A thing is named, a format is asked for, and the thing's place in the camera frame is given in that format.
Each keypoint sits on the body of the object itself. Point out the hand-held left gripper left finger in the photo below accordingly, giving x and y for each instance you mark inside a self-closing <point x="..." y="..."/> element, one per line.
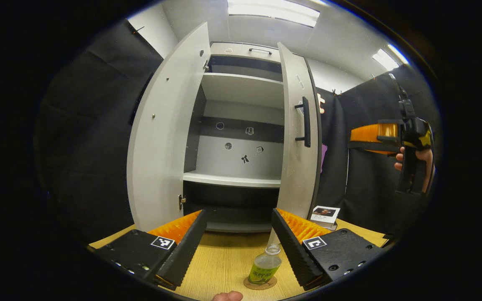
<point x="182" y="251"/>

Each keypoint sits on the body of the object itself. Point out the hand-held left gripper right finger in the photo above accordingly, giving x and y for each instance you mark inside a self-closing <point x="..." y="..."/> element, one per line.
<point x="295" y="251"/>

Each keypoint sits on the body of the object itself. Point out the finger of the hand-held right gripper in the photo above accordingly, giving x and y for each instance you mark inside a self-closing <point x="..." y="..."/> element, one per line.
<point x="364" y="136"/>

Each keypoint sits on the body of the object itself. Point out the clear bottle with green label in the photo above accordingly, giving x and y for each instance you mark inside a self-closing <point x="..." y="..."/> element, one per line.
<point x="264" y="267"/>

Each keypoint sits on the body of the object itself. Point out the round cork coaster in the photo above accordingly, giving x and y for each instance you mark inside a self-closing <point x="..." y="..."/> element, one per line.
<point x="271" y="285"/>

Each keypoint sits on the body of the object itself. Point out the grey cabinet door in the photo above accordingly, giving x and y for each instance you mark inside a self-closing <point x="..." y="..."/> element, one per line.
<point x="161" y="138"/>
<point x="291" y="167"/>

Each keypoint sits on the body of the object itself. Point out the grey cabinet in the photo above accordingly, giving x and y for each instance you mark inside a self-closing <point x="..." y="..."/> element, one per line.
<point x="232" y="154"/>

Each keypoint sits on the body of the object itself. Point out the metal door hinge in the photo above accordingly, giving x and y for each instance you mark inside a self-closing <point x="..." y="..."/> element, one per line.
<point x="181" y="201"/>
<point x="206" y="65"/>

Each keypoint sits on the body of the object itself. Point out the grey cabinet shelf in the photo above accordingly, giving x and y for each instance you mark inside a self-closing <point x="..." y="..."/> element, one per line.
<point x="245" y="90"/>
<point x="232" y="179"/>

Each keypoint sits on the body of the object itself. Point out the book with photo cover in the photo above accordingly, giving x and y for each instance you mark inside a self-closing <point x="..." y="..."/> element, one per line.
<point x="324" y="213"/>

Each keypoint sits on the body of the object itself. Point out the black backdrop cloth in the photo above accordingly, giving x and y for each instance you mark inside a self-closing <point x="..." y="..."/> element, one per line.
<point x="94" y="146"/>
<point x="366" y="188"/>

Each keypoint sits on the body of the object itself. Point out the ceiling light panel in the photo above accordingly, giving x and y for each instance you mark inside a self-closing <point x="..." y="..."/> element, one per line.
<point x="274" y="12"/>
<point x="385" y="59"/>

